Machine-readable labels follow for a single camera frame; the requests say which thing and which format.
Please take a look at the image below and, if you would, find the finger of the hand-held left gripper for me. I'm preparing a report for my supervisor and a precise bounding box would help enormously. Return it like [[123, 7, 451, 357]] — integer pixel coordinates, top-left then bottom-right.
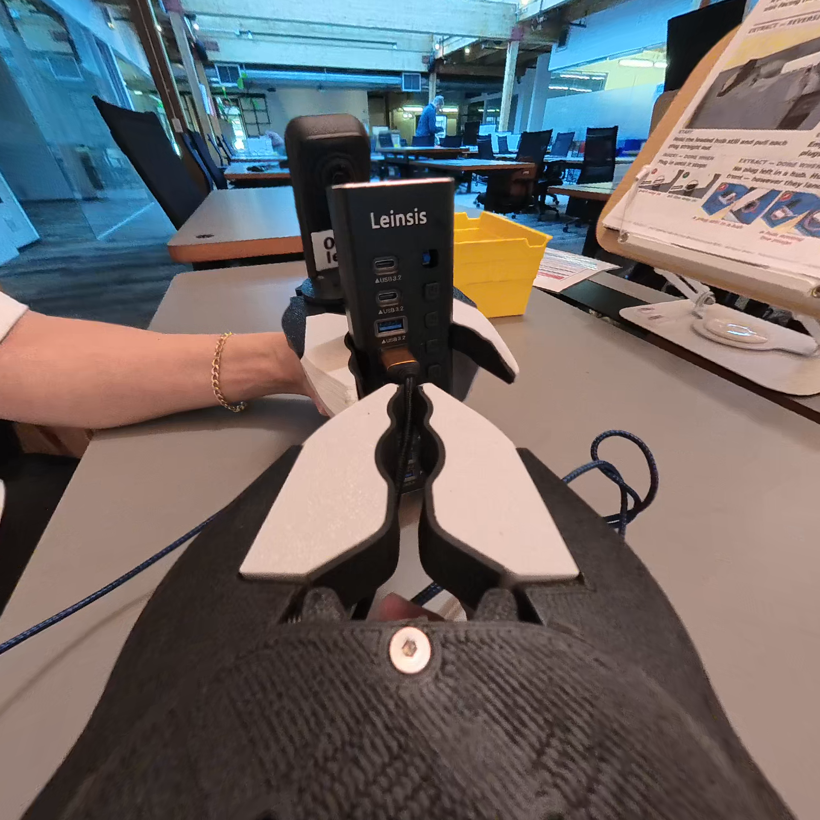
[[450, 300, 520, 403], [300, 313, 360, 419]]

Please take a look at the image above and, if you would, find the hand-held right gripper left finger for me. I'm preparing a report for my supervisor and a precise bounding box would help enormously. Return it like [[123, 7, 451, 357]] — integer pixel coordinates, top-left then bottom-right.
[[238, 382, 402, 608]]

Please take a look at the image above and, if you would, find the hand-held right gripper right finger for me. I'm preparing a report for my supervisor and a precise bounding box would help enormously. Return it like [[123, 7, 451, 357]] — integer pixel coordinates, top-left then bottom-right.
[[418, 382, 582, 611]]

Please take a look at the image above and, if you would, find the yellow plastic bin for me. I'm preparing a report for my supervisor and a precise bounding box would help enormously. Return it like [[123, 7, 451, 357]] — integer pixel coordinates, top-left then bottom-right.
[[453, 209, 554, 319]]

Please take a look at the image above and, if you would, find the black cable with gold plug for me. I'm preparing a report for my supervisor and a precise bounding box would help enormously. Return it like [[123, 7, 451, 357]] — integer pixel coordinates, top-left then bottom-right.
[[382, 348, 424, 495]]

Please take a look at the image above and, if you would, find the cable with teal plug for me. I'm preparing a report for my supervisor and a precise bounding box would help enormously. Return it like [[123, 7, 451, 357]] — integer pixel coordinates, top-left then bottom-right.
[[0, 428, 661, 656]]

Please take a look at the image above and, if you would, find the black printed usb hub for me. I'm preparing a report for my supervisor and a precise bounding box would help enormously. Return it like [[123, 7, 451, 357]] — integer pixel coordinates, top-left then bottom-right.
[[327, 177, 457, 495]]

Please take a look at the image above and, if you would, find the person's left forearm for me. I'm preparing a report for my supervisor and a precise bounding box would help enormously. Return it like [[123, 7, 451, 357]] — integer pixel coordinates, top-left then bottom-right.
[[0, 313, 249, 429]]

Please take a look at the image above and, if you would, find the person's left hand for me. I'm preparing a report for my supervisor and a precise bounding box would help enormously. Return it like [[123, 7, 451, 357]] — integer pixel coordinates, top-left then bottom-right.
[[246, 333, 333, 419]]

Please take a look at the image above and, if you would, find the person's right hand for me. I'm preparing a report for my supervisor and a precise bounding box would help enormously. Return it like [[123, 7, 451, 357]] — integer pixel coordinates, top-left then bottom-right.
[[377, 592, 447, 624]]

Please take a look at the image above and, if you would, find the paper with red label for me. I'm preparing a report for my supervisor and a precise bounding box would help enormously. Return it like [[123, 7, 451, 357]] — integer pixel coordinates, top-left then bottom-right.
[[533, 248, 620, 294]]

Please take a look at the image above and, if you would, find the wooden office desk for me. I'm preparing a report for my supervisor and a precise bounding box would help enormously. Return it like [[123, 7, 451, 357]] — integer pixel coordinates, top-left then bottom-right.
[[546, 181, 617, 206], [410, 157, 538, 196]]

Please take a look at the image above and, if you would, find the printed instruction sheet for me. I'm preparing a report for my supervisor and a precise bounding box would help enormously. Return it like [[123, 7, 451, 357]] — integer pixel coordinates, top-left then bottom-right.
[[602, 0, 820, 271]]

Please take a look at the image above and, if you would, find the gold chain bracelet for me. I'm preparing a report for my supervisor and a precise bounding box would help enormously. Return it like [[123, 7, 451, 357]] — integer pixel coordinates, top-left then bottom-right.
[[210, 331, 249, 413]]

